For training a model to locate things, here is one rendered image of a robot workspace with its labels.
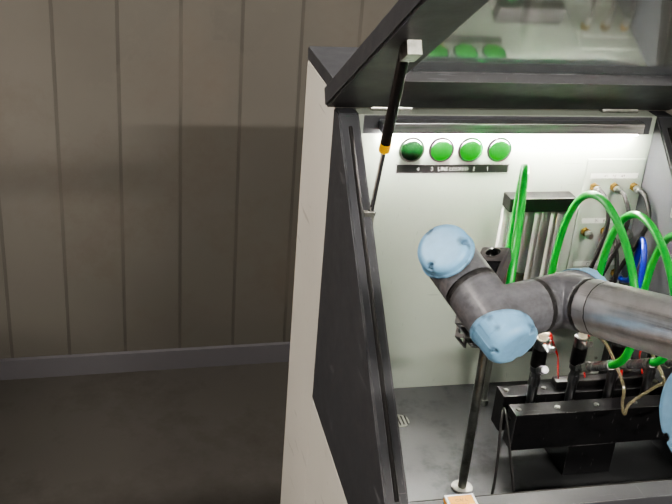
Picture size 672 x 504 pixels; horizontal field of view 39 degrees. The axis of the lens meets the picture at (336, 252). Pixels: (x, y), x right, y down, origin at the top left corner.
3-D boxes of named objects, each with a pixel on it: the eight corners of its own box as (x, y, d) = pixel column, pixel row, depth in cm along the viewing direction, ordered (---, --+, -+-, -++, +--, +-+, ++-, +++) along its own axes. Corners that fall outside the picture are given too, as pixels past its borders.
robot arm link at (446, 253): (433, 287, 122) (402, 241, 127) (457, 318, 131) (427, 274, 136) (483, 252, 121) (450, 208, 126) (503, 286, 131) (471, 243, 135)
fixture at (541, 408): (503, 480, 179) (516, 414, 173) (485, 448, 188) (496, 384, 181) (663, 467, 187) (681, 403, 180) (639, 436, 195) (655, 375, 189)
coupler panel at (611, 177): (567, 300, 201) (595, 164, 187) (560, 293, 204) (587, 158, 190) (622, 298, 204) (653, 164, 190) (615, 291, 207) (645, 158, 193)
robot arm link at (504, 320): (570, 317, 121) (523, 258, 127) (502, 335, 116) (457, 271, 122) (546, 356, 126) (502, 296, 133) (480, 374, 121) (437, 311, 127)
